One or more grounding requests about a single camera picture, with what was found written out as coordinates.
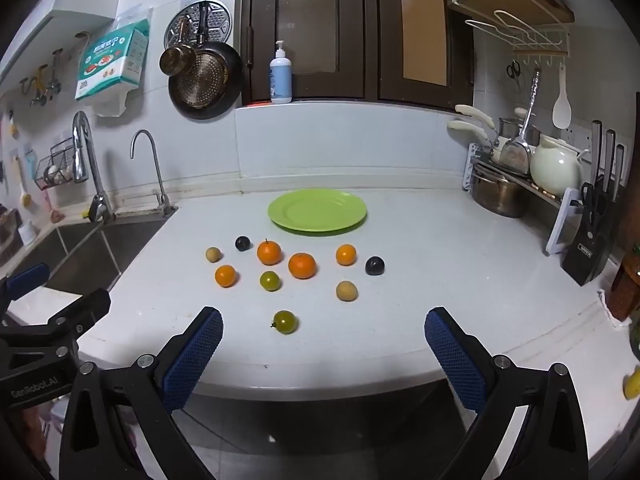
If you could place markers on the white framed pot rack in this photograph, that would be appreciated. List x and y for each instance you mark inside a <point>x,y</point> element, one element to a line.
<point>562,225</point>

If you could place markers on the white blue soap dispenser bottle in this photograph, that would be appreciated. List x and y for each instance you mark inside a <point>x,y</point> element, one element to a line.
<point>281,77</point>

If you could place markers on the black knife block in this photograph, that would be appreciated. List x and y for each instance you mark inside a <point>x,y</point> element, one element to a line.
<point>595,250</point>

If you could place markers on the dark plum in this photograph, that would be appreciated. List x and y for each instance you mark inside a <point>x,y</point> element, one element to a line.
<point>374,265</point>
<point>242,243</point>

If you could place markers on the white rice paddle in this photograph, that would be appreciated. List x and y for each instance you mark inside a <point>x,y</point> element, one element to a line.
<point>561,110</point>

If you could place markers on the brass wall hook rail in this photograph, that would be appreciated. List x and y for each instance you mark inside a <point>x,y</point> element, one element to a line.
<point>42,82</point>

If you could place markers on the steel sink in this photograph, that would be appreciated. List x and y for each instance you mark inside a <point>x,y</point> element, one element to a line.
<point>85,255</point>

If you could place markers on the metal skimmer ladle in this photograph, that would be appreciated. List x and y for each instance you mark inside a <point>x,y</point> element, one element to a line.
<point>516,157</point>

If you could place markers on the small steel pot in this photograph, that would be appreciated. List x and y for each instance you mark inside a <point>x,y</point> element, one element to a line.
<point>515,130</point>

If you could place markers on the green plate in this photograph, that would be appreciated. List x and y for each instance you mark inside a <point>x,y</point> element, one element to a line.
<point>317,211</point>

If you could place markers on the cream ceramic pot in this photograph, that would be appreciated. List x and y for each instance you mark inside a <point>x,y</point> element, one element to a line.
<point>555,170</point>

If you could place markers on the brown round fruit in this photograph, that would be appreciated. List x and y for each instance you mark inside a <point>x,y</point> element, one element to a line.
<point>346,290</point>
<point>213,254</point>

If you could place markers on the small copper pot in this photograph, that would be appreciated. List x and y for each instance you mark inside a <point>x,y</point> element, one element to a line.
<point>176,60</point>

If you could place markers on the tall chrome faucet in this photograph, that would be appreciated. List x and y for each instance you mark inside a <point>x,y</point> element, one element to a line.
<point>82,160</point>

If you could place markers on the wooden cutting board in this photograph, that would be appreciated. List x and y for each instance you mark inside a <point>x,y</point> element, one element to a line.
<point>515,2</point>

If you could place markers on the teal tissue box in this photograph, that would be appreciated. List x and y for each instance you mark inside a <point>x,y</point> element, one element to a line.
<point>112,60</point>

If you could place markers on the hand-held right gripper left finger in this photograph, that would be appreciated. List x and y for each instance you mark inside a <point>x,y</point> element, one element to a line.
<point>197,347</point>

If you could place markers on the round metal steamer rack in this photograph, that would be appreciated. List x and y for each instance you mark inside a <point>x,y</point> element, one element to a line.
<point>220,20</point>

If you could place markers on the green tomato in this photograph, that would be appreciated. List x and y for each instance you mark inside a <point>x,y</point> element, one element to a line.
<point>285,322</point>
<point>270,281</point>

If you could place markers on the slim gooseneck faucet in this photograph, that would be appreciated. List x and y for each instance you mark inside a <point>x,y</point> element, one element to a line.
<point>157,180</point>

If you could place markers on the large steel pot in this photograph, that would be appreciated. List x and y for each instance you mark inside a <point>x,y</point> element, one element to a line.
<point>497,195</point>

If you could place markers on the black frying pan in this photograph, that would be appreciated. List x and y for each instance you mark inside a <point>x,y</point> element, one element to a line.
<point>205,85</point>

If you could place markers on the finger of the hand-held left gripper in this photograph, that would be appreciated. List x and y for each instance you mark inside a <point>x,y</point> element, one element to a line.
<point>30,280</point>
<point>75,312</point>

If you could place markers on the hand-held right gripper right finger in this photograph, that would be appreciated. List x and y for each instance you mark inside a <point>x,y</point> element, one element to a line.
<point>452,347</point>

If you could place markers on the hanging scissors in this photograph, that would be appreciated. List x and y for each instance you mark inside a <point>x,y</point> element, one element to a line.
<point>513,70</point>

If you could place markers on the orange with stem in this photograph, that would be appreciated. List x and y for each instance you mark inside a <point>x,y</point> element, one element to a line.
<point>269,253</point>

